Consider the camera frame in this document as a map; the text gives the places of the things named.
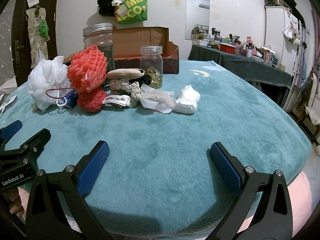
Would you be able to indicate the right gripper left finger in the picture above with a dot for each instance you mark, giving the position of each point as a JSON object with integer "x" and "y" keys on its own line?
{"x": 56, "y": 206}

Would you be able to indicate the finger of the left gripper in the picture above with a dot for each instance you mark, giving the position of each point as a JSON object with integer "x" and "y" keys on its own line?
{"x": 10, "y": 130}
{"x": 33, "y": 146}

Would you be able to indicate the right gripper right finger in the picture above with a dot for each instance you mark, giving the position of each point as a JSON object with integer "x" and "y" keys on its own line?
{"x": 262, "y": 207}

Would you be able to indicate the blue small pouch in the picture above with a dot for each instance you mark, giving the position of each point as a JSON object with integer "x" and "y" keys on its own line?
{"x": 68, "y": 101}

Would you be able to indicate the white mesh bath pouf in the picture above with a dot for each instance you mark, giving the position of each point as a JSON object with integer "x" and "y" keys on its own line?
{"x": 48, "y": 81}

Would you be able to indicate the red knitted yarn ball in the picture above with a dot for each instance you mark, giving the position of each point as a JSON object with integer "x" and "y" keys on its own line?
{"x": 91, "y": 101}

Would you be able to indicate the cream crochet plush toy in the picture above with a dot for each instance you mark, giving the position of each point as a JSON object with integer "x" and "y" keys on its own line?
{"x": 124, "y": 87}

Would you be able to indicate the white sock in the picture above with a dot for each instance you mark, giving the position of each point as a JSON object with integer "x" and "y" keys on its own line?
{"x": 187, "y": 102}

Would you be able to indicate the white translucent wrapper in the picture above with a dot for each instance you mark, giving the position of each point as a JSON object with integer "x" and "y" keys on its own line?
{"x": 158, "y": 100}

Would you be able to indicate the person's left hand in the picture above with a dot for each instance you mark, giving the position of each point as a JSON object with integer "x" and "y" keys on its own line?
{"x": 15, "y": 203}

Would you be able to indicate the teal plush table cover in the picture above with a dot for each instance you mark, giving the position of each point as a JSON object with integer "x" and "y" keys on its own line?
{"x": 159, "y": 180}

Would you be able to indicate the green plush on door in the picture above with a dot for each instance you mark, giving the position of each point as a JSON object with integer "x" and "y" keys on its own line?
{"x": 43, "y": 30}

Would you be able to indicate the large glass jar metal lid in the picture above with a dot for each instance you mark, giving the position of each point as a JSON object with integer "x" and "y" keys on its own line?
{"x": 101, "y": 35}

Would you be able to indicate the dark green side table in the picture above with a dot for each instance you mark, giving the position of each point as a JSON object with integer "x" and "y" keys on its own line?
{"x": 243, "y": 67}

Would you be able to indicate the dark brown door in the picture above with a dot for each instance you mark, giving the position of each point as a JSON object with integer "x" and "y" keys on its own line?
{"x": 20, "y": 45}

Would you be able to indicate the cardboard box red inside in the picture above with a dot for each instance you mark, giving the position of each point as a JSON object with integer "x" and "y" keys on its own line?
{"x": 128, "y": 44}

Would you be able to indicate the small glass jar yellow beads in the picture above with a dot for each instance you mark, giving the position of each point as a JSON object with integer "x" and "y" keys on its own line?
{"x": 151, "y": 61}

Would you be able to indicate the black hanging bag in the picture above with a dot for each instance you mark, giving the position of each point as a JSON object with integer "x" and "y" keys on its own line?
{"x": 105, "y": 8}

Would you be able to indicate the red bowl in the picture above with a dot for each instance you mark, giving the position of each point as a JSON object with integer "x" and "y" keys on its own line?
{"x": 228, "y": 48}

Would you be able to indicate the green tote bag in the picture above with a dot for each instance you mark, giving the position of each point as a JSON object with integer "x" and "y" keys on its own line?
{"x": 130, "y": 11}

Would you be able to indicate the white refrigerator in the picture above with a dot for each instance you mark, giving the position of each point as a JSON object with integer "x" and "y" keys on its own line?
{"x": 283, "y": 35}

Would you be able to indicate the wall mirror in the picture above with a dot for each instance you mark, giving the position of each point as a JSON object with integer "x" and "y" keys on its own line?
{"x": 197, "y": 18}

